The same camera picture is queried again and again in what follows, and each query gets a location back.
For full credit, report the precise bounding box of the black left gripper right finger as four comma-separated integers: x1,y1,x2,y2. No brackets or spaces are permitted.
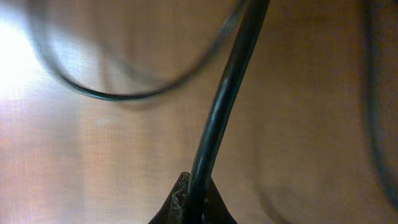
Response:
203,180,237,224

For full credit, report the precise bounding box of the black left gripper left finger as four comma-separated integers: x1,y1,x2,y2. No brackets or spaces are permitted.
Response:
149,172,190,224

